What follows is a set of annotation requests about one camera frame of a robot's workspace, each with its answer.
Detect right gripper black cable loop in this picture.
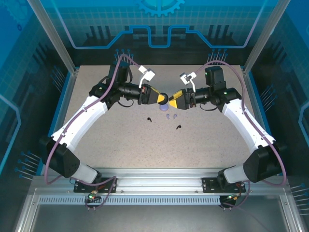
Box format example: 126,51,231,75
199,103,218,113

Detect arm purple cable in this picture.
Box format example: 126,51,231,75
44,53,145,211
195,60,288,211

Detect gripper black cable loop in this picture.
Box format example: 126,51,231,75
199,103,218,113
118,97,134,109

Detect grey metal tray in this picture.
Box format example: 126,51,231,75
13,188,302,232

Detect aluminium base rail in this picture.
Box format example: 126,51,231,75
31,167,290,194

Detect left gripper black cable loop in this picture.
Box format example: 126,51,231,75
118,97,134,109

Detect right green LED connector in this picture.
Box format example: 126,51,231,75
225,193,243,203

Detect aluminium table side rail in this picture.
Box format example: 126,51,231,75
44,69,79,176

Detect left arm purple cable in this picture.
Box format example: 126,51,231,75
44,53,145,211

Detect green led connector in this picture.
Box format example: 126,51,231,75
87,190,101,203
225,193,243,203

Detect slotted metal cable duct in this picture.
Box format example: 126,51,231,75
38,196,222,205

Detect right aluminium frame post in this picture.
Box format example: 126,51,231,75
242,0,292,74

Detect left aluminium frame post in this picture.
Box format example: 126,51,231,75
27,0,79,74

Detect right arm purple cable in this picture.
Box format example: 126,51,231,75
195,60,288,211

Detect aluminium frame post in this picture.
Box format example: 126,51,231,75
27,0,79,74
242,0,292,74

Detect left green LED connector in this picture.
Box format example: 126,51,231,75
87,190,101,203

